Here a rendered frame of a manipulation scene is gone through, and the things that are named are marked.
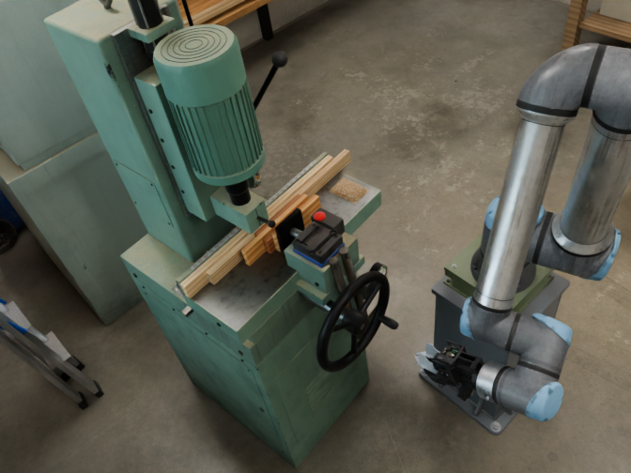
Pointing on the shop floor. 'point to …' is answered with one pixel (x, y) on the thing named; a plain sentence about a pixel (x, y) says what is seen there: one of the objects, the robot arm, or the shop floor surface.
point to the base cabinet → (269, 377)
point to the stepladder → (56, 357)
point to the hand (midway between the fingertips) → (420, 358)
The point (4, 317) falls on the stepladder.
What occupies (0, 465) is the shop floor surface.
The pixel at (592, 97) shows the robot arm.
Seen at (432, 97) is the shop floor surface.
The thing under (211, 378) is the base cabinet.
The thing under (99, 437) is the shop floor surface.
